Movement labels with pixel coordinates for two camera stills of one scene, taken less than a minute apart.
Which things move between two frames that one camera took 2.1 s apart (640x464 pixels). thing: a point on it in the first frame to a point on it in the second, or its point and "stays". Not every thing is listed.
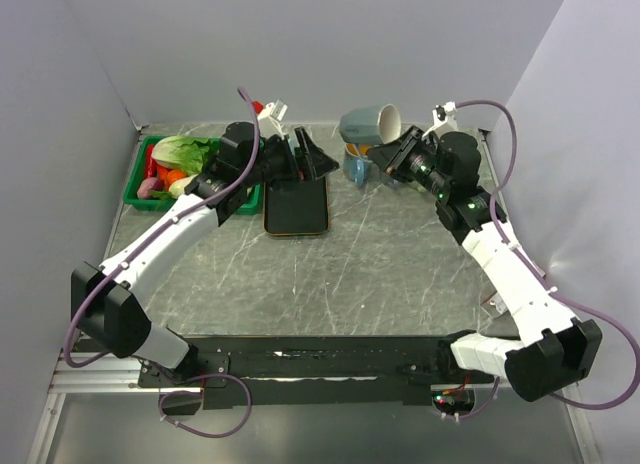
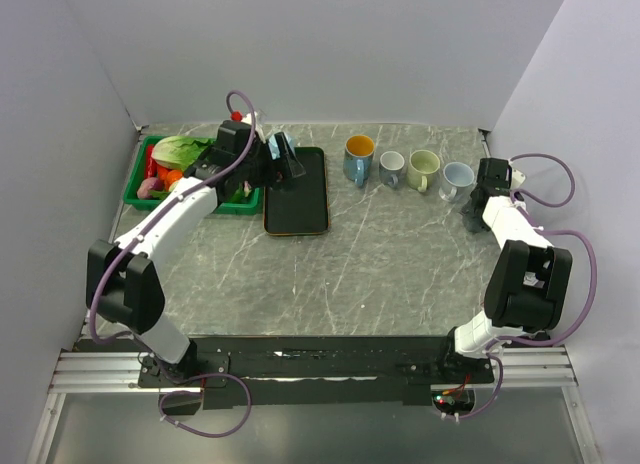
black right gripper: x=392 y=158 to x=470 y=214
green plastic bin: x=250 y=205 stays
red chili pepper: x=150 y=163 stays
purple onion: x=147 y=185 stays
